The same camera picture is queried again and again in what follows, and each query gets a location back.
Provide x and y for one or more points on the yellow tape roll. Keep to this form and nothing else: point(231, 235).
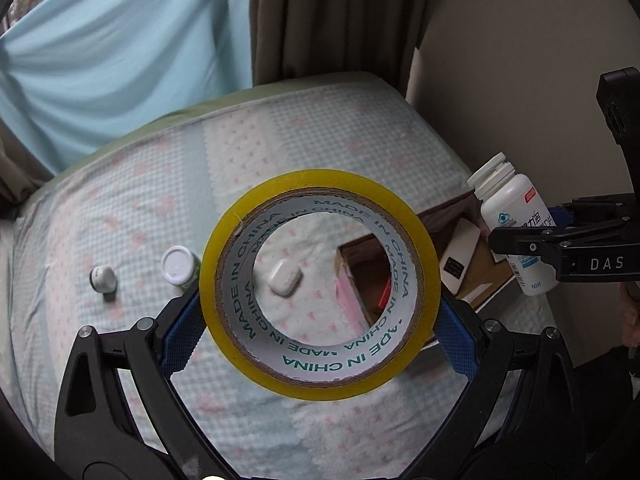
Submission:
point(303, 345)

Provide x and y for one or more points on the brown curtain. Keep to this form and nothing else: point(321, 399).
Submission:
point(302, 38)
point(21, 174)

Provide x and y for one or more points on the white remote control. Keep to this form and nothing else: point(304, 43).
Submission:
point(458, 254)

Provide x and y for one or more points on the red cigarette box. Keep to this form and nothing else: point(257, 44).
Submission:
point(385, 296)

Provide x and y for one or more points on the cardboard box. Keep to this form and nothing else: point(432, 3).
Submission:
point(364, 271)

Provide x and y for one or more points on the small white cap bottle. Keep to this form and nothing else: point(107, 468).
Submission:
point(103, 280)

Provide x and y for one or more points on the white earbuds case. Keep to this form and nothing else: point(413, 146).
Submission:
point(284, 277)

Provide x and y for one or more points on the brown right curtain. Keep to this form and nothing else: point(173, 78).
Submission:
point(302, 38)

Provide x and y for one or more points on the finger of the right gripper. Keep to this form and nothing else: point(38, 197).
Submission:
point(562, 215)
point(522, 241)

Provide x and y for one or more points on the light blue cloth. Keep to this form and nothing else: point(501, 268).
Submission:
point(78, 74)

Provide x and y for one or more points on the brown left curtain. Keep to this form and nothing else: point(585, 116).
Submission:
point(21, 174)

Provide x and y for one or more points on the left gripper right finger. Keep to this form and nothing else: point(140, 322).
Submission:
point(515, 417)

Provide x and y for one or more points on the green mattress cover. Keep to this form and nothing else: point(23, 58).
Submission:
point(205, 108)

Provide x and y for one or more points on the person's right hand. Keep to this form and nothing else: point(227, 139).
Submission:
point(629, 317)

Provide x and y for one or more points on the white lid jar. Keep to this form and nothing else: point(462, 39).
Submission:
point(179, 266)

